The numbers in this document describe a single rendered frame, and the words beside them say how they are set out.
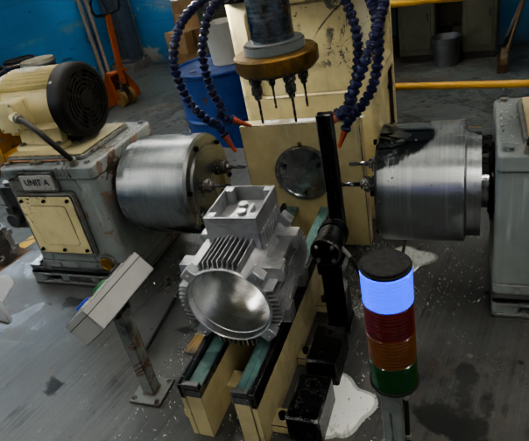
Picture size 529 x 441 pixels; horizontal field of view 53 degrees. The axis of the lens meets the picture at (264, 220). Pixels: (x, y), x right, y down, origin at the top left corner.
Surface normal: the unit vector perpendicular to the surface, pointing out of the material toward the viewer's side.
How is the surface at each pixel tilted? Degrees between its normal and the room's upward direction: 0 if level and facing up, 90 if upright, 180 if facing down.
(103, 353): 0
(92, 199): 89
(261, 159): 90
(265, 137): 90
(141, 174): 51
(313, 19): 90
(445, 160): 43
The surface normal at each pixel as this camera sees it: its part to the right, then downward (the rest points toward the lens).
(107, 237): -0.32, 0.51
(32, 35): 0.86, 0.11
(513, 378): -0.18, -0.85
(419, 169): -0.36, -0.14
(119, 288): 0.62, -0.52
